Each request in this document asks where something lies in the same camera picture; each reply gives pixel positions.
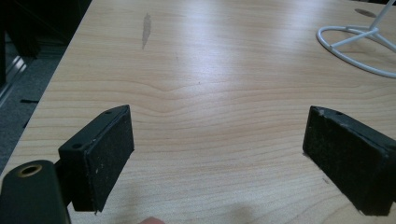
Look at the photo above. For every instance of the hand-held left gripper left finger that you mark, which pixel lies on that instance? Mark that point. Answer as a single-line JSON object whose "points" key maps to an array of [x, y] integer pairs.
{"points": [[99, 158]]}

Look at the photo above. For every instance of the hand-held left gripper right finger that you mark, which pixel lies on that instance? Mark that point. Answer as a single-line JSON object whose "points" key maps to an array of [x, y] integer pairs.
{"points": [[348, 152]]}

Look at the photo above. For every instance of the white round stand base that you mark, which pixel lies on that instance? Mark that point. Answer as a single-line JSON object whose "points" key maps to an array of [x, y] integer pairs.
{"points": [[374, 31]]}

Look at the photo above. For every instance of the dark furniture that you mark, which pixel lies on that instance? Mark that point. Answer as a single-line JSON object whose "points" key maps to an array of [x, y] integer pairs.
{"points": [[37, 18]]}

